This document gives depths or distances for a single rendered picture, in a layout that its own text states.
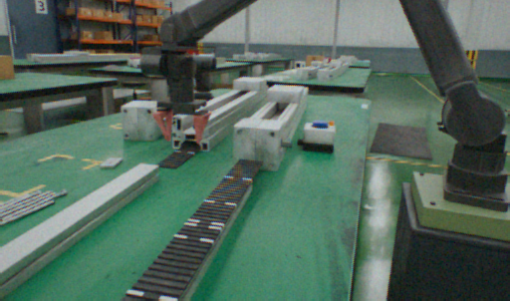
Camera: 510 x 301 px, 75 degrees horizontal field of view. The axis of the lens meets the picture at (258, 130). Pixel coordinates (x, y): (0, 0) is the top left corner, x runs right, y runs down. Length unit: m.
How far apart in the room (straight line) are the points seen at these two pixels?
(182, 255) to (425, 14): 0.50
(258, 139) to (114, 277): 0.40
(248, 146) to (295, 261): 0.34
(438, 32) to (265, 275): 0.44
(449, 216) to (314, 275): 0.25
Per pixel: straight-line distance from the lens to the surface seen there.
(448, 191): 0.62
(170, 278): 0.38
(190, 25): 0.75
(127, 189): 0.61
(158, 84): 3.34
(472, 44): 10.95
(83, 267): 0.48
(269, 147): 0.72
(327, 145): 0.89
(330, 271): 0.45
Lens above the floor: 1.04
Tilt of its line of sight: 14 degrees down
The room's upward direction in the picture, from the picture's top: 2 degrees clockwise
